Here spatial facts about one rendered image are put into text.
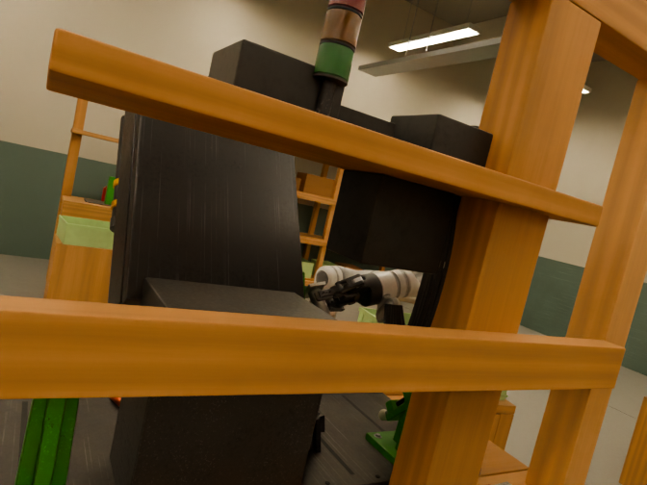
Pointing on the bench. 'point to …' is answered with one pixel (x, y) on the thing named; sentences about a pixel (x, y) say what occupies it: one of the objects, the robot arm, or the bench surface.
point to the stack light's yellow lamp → (341, 27)
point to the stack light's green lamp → (333, 63)
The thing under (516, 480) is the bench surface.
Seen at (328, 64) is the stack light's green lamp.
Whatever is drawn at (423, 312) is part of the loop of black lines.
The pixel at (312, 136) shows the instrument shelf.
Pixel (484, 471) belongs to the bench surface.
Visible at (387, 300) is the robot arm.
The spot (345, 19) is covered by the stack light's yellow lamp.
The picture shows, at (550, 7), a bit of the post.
